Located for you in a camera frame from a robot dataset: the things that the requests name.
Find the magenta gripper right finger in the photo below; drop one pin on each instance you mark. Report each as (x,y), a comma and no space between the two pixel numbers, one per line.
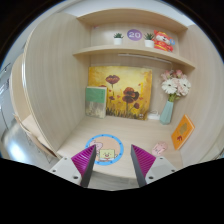
(149,168)

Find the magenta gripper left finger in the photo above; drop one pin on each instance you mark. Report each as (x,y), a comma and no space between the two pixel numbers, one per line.
(77,169)

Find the pink cartoon computer mouse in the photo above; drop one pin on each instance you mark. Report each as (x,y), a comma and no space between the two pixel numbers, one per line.
(159,148)

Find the orange book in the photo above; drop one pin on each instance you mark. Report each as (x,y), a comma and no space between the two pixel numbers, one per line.
(182,132)

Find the white power adapter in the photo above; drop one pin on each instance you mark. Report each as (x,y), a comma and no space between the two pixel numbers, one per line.
(154,115)

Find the teal vase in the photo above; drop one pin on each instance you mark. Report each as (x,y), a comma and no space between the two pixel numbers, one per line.
(166,115)

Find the green beige book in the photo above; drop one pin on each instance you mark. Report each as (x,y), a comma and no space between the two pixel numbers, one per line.
(95,101)

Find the yellow poppy flower painting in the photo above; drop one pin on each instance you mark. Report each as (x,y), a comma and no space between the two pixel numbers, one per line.
(128,89)

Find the pink white flower bouquet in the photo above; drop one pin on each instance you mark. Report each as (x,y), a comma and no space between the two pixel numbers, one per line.
(175,84)

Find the wooden shelf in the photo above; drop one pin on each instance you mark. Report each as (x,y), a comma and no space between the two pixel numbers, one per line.
(146,52)

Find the right small potted plant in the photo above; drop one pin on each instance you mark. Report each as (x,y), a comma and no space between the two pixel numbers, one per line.
(149,40)

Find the small potted plant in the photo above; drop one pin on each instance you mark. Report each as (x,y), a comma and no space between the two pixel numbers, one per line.
(149,40)
(118,38)

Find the red lucky plush doll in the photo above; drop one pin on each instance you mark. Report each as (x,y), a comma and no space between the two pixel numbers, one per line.
(163,42)

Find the left small potted plant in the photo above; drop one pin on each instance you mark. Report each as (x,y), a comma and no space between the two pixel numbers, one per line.
(118,38)

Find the purple number 20 sign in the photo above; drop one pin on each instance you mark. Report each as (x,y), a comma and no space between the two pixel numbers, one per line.
(134,35)

